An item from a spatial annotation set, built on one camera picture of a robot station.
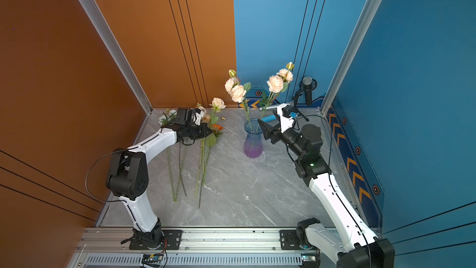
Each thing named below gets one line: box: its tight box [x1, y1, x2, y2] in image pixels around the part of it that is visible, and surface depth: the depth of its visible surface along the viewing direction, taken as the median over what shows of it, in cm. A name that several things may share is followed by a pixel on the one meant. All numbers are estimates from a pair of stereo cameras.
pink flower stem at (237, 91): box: [224, 69, 253, 131], surface depth 79 cm
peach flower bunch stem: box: [194, 139, 206, 199], surface depth 96 cm
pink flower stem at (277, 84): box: [256, 62, 296, 131], surface depth 78 cm
